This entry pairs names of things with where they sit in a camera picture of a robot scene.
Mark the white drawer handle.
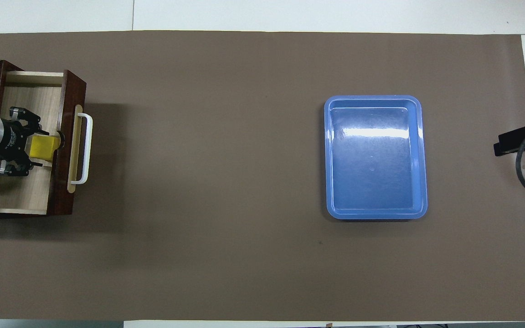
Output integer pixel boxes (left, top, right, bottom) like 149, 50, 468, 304
70, 113, 94, 185

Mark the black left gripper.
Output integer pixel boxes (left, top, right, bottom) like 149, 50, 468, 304
0, 107, 51, 177

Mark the brown table mat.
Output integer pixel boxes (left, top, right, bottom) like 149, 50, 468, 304
0, 30, 525, 322

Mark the dark wood drawer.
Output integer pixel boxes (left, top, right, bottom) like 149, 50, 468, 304
0, 69, 87, 216

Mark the yellow cube block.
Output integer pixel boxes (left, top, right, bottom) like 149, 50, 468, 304
31, 135, 60, 163

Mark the blue plastic tray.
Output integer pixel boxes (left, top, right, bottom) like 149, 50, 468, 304
324, 95, 428, 221

